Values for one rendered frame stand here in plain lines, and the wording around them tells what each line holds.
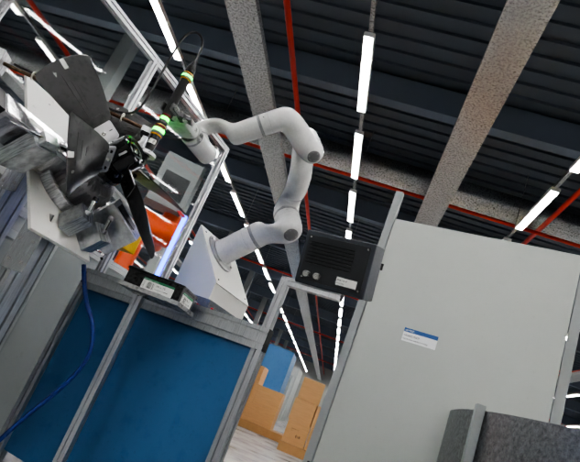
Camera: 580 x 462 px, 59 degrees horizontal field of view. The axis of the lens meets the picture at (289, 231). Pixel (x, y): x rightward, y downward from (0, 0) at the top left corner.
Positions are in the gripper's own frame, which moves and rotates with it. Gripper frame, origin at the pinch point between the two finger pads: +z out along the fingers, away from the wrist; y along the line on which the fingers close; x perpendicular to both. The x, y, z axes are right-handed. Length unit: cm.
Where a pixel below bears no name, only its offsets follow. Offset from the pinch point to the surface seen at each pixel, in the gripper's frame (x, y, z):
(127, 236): -49.3, -4.6, -6.8
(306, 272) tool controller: -38, -62, -31
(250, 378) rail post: -77, -55, -35
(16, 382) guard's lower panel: -116, 70, -65
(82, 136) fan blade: -36, -12, 35
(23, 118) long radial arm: -37, 6, 41
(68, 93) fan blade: -20.0, 8.9, 31.6
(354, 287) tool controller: -38, -79, -33
